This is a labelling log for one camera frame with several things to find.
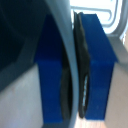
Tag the blue black-padded gripper right finger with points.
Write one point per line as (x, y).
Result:
(98, 76)

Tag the blue black-padded gripper left finger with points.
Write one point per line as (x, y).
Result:
(50, 93)

